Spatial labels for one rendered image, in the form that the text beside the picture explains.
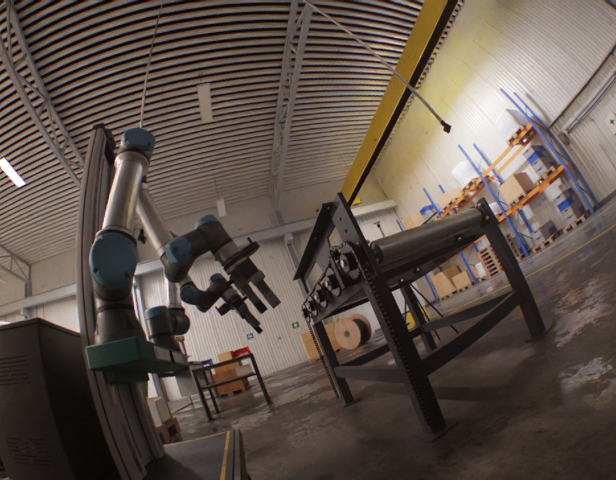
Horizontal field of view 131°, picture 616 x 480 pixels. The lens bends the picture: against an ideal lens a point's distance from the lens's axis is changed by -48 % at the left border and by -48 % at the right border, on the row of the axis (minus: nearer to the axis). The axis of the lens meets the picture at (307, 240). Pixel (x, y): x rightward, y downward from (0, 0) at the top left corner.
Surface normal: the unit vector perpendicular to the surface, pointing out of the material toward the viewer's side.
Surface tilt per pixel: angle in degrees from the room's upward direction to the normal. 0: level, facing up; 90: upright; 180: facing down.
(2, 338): 90
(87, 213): 90
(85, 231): 90
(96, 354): 90
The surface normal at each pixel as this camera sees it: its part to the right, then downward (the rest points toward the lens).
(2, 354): 0.25, -0.46
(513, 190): -0.92, 0.25
